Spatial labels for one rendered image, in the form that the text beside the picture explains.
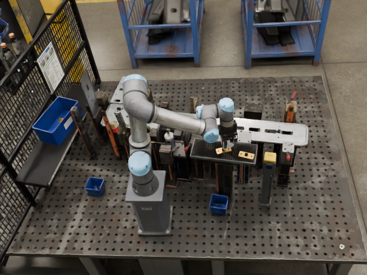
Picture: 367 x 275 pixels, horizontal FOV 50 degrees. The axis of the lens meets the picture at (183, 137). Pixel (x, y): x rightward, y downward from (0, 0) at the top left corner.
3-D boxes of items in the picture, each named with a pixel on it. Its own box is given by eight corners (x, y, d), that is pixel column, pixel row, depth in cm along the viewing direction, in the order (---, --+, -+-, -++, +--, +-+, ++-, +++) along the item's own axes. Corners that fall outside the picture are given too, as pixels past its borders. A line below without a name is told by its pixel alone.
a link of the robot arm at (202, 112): (197, 118, 195) (219, 115, 195) (194, 102, 202) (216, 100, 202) (198, 129, 201) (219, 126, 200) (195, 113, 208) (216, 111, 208)
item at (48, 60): (65, 75, 287) (51, 39, 264) (52, 96, 273) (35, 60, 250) (63, 75, 288) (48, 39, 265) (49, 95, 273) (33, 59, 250)
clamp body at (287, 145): (290, 175, 266) (297, 140, 239) (289, 189, 259) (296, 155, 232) (276, 173, 268) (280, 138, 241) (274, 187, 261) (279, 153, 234)
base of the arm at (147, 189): (157, 196, 216) (154, 186, 209) (130, 196, 218) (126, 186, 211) (160, 174, 226) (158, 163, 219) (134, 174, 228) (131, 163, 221)
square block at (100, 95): (117, 125, 311) (106, 91, 284) (113, 132, 306) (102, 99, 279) (107, 124, 313) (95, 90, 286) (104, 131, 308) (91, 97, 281)
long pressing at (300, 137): (308, 122, 257) (308, 120, 256) (307, 148, 243) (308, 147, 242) (110, 103, 286) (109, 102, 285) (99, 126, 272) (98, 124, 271)
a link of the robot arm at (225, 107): (215, 97, 201) (232, 95, 201) (216, 113, 209) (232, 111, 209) (218, 108, 196) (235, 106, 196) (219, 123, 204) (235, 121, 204)
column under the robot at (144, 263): (187, 286, 293) (178, 246, 243) (146, 285, 296) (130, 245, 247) (189, 248, 313) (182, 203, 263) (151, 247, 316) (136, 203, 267)
